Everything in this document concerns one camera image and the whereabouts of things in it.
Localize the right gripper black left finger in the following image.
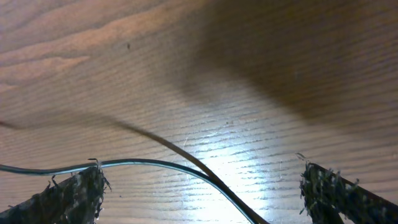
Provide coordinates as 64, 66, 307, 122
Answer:
1, 159, 109, 223

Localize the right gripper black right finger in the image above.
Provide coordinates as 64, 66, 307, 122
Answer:
297, 153, 397, 224

